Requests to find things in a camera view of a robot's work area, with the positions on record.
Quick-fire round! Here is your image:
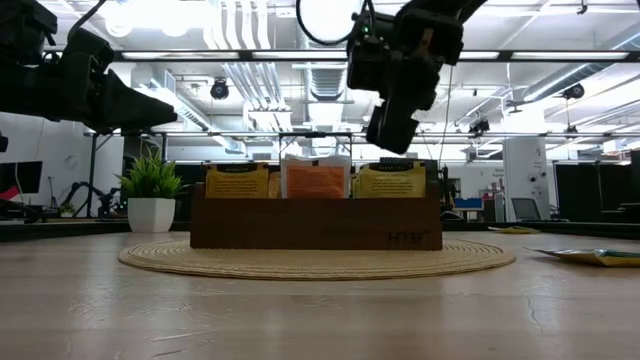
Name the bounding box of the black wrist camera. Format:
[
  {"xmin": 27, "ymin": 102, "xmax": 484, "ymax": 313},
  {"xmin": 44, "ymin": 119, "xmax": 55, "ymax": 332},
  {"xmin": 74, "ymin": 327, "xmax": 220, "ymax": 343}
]
[{"xmin": 346, "ymin": 10, "xmax": 399, "ymax": 92}]

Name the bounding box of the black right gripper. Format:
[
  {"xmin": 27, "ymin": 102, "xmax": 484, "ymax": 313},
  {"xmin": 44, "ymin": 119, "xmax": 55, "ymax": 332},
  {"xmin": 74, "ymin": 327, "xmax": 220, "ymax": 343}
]
[{"xmin": 366, "ymin": 7, "xmax": 466, "ymax": 156}]

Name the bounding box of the round woven straw placemat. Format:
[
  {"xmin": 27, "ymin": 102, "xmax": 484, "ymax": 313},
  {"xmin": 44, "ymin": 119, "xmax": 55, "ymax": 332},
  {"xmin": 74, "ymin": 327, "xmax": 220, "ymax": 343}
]
[{"xmin": 117, "ymin": 237, "xmax": 517, "ymax": 282}]

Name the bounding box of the white orange tea packet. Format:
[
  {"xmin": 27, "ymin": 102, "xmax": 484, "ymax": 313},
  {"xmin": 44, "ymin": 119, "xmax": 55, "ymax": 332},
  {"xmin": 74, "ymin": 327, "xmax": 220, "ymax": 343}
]
[
  {"xmin": 285, "ymin": 164, "xmax": 348, "ymax": 200},
  {"xmin": 279, "ymin": 153, "xmax": 353, "ymax": 200}
]

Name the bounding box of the black monitor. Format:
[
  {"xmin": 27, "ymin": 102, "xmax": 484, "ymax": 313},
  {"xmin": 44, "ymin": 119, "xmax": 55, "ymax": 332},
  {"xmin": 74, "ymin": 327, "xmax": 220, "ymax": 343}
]
[{"xmin": 0, "ymin": 160, "xmax": 44, "ymax": 196}]

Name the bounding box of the grey office chair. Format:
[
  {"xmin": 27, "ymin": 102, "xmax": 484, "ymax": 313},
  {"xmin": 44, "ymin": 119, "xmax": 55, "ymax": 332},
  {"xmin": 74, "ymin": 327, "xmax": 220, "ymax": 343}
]
[{"xmin": 510, "ymin": 196, "xmax": 544, "ymax": 223}]

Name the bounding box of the black room divider panel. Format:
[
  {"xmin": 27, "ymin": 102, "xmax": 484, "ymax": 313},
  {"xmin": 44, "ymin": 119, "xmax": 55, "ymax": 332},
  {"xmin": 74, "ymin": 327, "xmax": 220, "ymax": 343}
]
[{"xmin": 553, "ymin": 148, "xmax": 640, "ymax": 225}]

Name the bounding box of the orange yellow tea packet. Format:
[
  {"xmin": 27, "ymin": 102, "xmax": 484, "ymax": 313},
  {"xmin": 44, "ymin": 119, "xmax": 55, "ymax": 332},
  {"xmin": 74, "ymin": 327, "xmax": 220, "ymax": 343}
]
[
  {"xmin": 267, "ymin": 169, "xmax": 283, "ymax": 200},
  {"xmin": 205, "ymin": 162, "xmax": 271, "ymax": 200}
]

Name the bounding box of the blue bin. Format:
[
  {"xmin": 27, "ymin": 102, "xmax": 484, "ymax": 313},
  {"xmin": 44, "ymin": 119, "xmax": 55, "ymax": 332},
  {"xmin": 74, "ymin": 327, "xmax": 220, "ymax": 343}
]
[{"xmin": 453, "ymin": 197, "xmax": 485, "ymax": 212}]

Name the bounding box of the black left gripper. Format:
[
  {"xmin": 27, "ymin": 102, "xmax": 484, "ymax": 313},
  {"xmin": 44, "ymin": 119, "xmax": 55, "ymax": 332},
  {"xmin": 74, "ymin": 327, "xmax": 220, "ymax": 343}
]
[{"xmin": 47, "ymin": 27, "xmax": 180, "ymax": 135}]

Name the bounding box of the green plant in white pot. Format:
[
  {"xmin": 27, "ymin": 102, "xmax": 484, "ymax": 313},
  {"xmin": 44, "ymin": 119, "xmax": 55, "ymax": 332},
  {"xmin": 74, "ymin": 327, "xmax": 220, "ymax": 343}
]
[{"xmin": 114, "ymin": 148, "xmax": 190, "ymax": 234}]

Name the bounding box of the white pillar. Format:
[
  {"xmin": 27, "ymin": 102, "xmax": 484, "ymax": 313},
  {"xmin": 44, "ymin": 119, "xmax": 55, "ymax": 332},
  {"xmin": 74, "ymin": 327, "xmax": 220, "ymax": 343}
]
[{"xmin": 501, "ymin": 136, "xmax": 552, "ymax": 223}]

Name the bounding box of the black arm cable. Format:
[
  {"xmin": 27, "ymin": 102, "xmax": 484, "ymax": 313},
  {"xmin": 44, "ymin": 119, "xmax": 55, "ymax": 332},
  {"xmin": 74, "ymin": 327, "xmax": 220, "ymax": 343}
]
[
  {"xmin": 67, "ymin": 0, "xmax": 110, "ymax": 44},
  {"xmin": 294, "ymin": 0, "xmax": 377, "ymax": 47}
]

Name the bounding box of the silver ventilation duct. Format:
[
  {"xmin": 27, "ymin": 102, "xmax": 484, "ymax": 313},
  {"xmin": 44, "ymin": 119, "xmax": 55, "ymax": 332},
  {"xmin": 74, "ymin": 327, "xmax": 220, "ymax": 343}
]
[{"xmin": 303, "ymin": 63, "xmax": 351, "ymax": 102}]

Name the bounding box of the brown wooden tea caddy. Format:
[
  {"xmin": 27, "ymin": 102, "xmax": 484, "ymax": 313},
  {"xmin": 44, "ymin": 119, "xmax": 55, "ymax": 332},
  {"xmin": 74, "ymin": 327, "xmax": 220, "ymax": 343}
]
[{"xmin": 189, "ymin": 180, "xmax": 444, "ymax": 251}]

